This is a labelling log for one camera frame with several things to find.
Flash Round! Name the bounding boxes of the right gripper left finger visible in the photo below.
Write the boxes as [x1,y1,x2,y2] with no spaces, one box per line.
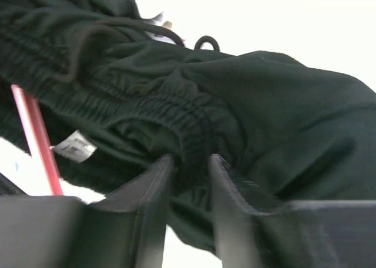
[1,155,174,267]

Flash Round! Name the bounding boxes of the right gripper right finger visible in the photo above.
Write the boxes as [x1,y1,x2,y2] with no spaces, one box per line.
[210,155,375,267]

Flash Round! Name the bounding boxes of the black shorts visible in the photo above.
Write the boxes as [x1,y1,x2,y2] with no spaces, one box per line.
[1,0,375,252]

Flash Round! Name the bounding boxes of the pink plastic hanger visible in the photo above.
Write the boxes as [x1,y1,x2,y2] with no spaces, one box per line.
[11,85,63,195]

